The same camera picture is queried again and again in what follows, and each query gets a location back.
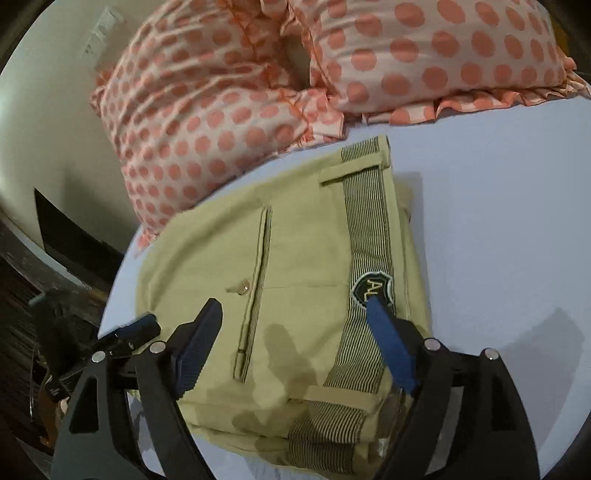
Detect white bed sheet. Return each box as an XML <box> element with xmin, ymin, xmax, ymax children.
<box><xmin>99</xmin><ymin>92</ymin><xmax>591</xmax><ymax>480</ymax></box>

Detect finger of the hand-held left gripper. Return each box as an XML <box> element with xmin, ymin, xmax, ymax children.
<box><xmin>113</xmin><ymin>313</ymin><xmax>162</xmax><ymax>340</ymax></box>
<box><xmin>95</xmin><ymin>336</ymin><xmax>139</xmax><ymax>361</ymax></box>

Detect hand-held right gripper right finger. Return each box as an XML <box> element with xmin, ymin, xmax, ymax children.
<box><xmin>366</xmin><ymin>296</ymin><xmax>542</xmax><ymax>480</ymax></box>

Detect white wall switch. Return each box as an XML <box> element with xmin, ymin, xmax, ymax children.
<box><xmin>83</xmin><ymin>7</ymin><xmax>122</xmax><ymax>59</ymax></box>

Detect khaki pants with striped waistband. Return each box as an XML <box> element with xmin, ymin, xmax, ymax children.
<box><xmin>126</xmin><ymin>135</ymin><xmax>435</xmax><ymax>480</ymax></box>

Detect black cabinet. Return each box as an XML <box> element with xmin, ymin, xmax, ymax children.
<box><xmin>32</xmin><ymin>187</ymin><xmax>123</xmax><ymax>291</ymax></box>

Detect pink polka dot pillow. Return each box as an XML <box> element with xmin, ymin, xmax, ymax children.
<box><xmin>90</xmin><ymin>0</ymin><xmax>348</xmax><ymax>246</ymax></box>
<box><xmin>286</xmin><ymin>0</ymin><xmax>591</xmax><ymax>128</ymax></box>

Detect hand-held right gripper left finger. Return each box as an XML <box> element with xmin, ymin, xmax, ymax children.
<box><xmin>51</xmin><ymin>298</ymin><xmax>224</xmax><ymax>480</ymax></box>

